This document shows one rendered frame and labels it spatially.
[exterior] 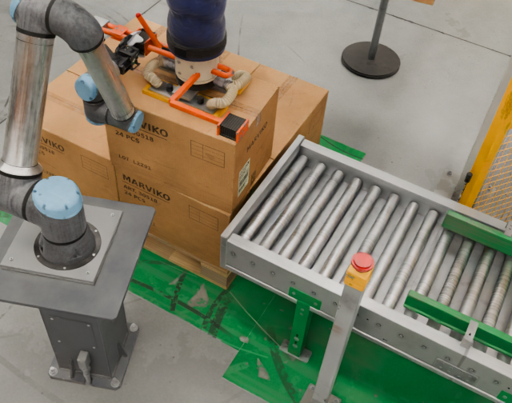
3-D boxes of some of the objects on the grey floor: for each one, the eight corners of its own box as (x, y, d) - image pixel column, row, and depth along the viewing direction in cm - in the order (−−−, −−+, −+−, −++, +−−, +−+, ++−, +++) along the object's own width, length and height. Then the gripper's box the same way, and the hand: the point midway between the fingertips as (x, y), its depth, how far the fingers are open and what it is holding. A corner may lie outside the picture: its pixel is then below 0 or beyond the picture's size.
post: (329, 403, 276) (374, 265, 202) (322, 416, 272) (366, 280, 198) (314, 395, 278) (355, 255, 204) (307, 408, 274) (346, 270, 200)
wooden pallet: (315, 165, 372) (319, 146, 361) (226, 289, 311) (226, 272, 301) (143, 91, 406) (142, 73, 395) (32, 191, 345) (26, 173, 335)
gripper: (123, 85, 250) (155, 57, 263) (120, 57, 241) (154, 30, 254) (106, 77, 253) (138, 50, 266) (102, 49, 243) (135, 23, 256)
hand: (138, 39), depth 260 cm, fingers closed on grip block, 6 cm apart
